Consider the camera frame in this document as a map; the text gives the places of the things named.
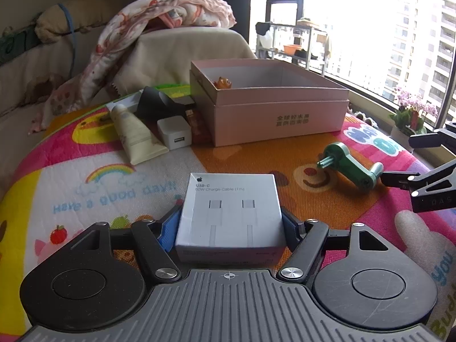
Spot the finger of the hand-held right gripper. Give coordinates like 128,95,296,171
408,120,456,150
382,160,456,215

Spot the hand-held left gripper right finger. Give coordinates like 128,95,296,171
278,209,392,284

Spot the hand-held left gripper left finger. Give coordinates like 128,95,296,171
66,205,182,283

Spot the white cable box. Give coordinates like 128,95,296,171
174,173,288,266

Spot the green crank handle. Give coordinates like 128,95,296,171
316,142,384,189

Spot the cream tube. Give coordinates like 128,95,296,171
110,104,170,166

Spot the white charger adapter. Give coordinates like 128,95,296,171
157,116,192,151

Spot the red snack packet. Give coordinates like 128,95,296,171
186,109,215,145

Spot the pink cardboard box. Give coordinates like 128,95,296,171
189,59,350,147

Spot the black funnel-shaped cup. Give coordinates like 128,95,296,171
133,86,196,122

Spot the pink flowering potted plant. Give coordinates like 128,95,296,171
388,86,439,150

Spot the colourful cartoon play mat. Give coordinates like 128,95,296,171
0,82,456,342

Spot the high-rise apartment building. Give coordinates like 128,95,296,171
335,0,456,115

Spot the white flat box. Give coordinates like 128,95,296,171
106,93,144,115

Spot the metal shelf rack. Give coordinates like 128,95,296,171
255,21,333,76

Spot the beige sofa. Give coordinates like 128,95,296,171
0,0,258,143

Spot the white plastic jug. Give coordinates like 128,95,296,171
255,22,273,49

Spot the pink printed blanket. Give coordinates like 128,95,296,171
28,0,237,135

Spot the beige pillow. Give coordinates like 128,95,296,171
36,0,119,37

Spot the dark window frame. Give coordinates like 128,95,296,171
249,0,456,129

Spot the blue cable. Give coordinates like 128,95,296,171
59,3,78,78

